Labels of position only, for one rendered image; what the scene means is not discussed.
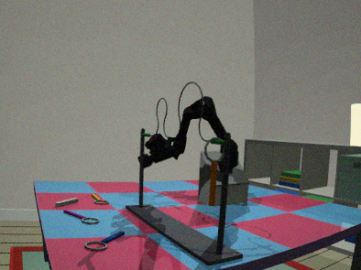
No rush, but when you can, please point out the grey loop with blue handle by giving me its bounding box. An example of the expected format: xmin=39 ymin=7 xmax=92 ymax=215
xmin=85 ymin=231 xmax=125 ymax=251

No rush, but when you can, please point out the white cylinder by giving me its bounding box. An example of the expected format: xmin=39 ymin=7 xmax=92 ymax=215
xmin=56 ymin=198 xmax=78 ymax=207

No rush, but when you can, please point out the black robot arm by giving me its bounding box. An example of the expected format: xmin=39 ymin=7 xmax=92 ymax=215
xmin=145 ymin=96 xmax=239 ymax=174

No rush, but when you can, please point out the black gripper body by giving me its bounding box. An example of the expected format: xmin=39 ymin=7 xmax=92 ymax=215
xmin=138 ymin=150 xmax=167 ymax=168

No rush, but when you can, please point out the orange handle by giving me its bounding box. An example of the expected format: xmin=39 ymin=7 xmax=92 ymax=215
xmin=204 ymin=137 xmax=224 ymax=206

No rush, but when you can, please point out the grey ring with purple handle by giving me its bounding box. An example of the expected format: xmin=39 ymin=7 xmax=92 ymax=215
xmin=63 ymin=210 xmax=100 ymax=224

